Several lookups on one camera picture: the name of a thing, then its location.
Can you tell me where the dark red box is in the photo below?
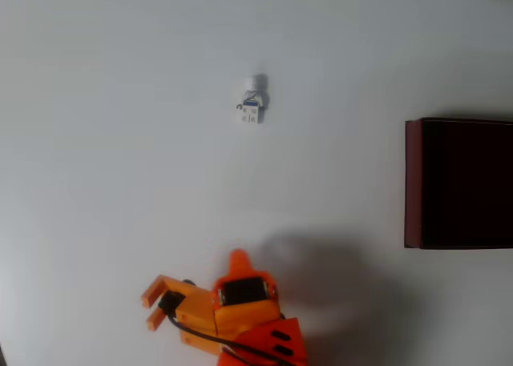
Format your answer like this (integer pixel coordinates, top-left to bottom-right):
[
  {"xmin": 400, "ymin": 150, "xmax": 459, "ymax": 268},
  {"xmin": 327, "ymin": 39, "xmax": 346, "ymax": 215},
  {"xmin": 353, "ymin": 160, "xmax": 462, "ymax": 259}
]
[{"xmin": 403, "ymin": 117, "xmax": 513, "ymax": 250}]

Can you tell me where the small black camera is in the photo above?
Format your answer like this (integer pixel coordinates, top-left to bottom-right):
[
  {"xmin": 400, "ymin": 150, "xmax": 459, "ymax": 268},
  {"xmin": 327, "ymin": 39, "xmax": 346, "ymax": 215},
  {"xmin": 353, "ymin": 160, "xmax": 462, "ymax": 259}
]
[{"xmin": 158, "ymin": 290, "xmax": 187, "ymax": 318}]

